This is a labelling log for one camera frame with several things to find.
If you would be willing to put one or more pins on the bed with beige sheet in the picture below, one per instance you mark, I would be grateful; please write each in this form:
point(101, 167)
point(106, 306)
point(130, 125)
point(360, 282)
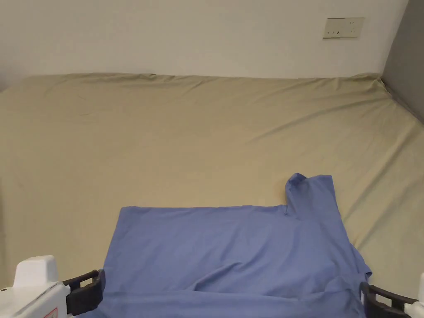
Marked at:
point(165, 132)

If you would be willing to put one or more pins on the beige wall socket plate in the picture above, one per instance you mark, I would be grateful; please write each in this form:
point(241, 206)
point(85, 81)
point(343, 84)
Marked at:
point(343, 28)

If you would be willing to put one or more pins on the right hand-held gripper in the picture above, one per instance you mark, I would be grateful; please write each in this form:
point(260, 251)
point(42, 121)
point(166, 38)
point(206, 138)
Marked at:
point(418, 309)

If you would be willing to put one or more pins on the grey padded headboard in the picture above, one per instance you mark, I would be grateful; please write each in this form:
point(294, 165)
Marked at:
point(405, 66)

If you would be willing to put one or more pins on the blue shirt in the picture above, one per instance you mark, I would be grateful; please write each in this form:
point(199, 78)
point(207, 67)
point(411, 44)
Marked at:
point(215, 258)

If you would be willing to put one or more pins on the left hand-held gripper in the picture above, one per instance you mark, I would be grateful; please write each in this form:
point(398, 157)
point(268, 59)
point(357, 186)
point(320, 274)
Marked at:
point(33, 291)

